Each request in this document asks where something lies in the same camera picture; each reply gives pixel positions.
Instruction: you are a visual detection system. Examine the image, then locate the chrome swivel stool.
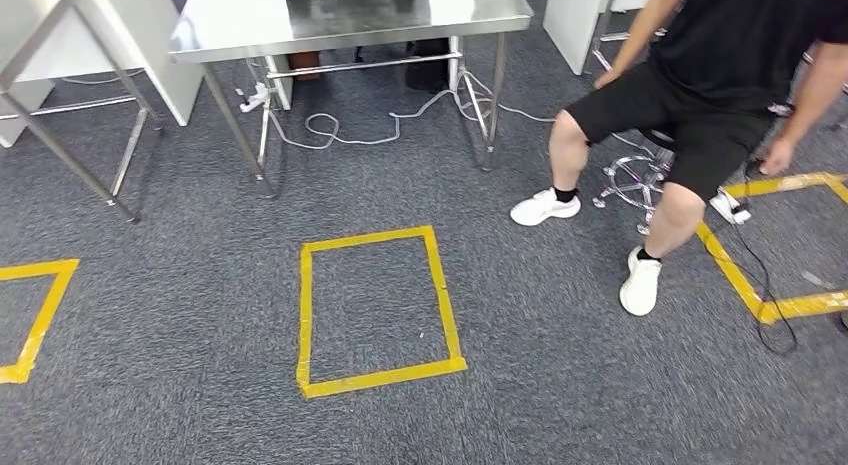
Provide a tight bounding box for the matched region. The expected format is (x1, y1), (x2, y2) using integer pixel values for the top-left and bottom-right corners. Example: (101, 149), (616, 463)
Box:
(591, 127), (677, 237)

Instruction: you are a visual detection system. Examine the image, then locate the person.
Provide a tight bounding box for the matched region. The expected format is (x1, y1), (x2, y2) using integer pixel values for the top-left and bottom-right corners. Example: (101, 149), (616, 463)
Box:
(508, 0), (848, 318)

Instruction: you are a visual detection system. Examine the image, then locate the white floor cable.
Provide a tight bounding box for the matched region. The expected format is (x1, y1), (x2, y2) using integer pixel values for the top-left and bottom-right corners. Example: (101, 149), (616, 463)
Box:
(59, 67), (654, 152)

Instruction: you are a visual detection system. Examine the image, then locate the stainless steel workbench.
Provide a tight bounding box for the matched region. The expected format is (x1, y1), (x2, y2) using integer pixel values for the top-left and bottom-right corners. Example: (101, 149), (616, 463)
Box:
(168, 0), (535, 200)

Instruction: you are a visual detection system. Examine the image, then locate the white partition panel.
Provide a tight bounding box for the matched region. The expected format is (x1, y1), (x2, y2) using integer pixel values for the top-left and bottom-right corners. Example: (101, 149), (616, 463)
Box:
(0, 0), (205, 150)
(543, 0), (660, 76)

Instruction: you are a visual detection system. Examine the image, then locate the black controller cable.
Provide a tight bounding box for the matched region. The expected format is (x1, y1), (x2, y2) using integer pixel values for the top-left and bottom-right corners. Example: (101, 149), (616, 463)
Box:
(725, 173), (800, 357)

